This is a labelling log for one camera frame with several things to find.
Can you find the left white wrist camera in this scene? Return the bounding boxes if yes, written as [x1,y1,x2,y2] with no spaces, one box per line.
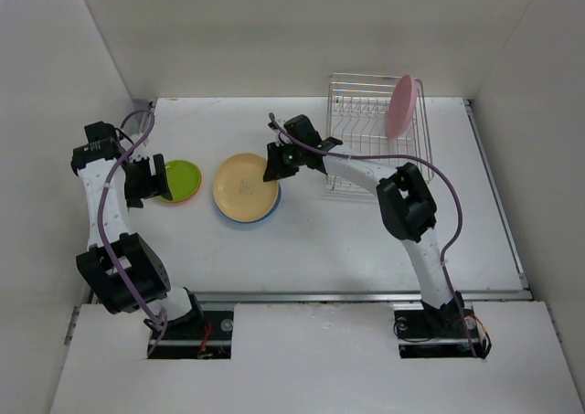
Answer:
[129,139,149,162]

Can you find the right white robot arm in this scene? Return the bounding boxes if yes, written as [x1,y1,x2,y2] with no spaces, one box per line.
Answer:
[263,113,463,335]

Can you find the aluminium table rail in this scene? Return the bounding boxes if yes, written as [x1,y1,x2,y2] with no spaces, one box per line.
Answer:
[63,98,534,346]

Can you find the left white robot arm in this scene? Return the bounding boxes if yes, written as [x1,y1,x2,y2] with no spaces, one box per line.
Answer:
[70,122,205,338]

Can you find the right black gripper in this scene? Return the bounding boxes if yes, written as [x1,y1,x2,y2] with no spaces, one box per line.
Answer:
[262,140,305,181]

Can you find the green plastic plate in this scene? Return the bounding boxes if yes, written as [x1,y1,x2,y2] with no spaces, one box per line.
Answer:
[157,160,202,203]

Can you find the metal wire dish rack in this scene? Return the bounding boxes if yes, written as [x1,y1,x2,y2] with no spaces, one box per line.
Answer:
[326,73,433,162]

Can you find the blue plastic plate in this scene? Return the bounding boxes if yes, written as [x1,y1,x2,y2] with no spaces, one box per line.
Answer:
[213,183,282,225]

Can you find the yellow plastic plate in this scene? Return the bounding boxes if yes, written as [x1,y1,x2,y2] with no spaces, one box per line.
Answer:
[212,153,278,195]

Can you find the orange plastic plate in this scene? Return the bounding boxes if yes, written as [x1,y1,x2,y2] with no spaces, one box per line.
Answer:
[166,167,202,204]

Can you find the pink plastic plate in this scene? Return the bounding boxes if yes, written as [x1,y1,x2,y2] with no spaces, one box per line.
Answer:
[385,75,417,139]

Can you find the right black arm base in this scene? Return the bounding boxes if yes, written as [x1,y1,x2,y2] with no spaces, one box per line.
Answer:
[393,305,493,359]

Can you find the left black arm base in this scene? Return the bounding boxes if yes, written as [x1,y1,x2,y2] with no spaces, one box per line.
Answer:
[146,309,234,360]

